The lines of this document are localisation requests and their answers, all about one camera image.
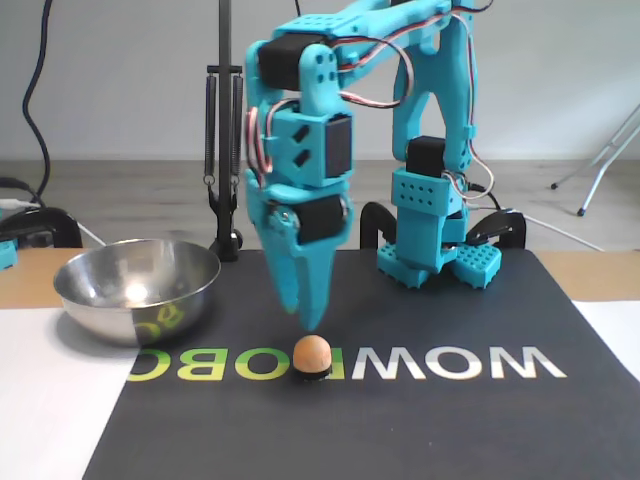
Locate teal robot base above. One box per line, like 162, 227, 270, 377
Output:
375, 212, 504, 292

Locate red white black servo wire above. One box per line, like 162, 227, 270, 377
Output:
329, 34, 417, 109
247, 107, 277, 177
447, 7, 497, 207

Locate teal robot part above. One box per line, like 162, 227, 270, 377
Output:
0, 238, 20, 274

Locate cork ball with black base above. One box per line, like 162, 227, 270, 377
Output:
292, 334, 332, 386

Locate black clamp right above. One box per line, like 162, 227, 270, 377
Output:
203, 0, 245, 264

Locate white metal stand legs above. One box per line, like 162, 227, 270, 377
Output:
549, 102, 640, 218

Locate white paper sheet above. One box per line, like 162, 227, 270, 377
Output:
0, 305, 140, 480
571, 299, 640, 394

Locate teal gripper black servo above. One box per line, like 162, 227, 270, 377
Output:
243, 169, 355, 332

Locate metal bowl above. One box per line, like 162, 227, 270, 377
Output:
53, 238, 222, 349

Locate white cable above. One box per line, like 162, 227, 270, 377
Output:
524, 217, 605, 252
74, 222, 109, 249

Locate black mat with WOWROBO print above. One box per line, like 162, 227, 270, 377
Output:
82, 248, 640, 480

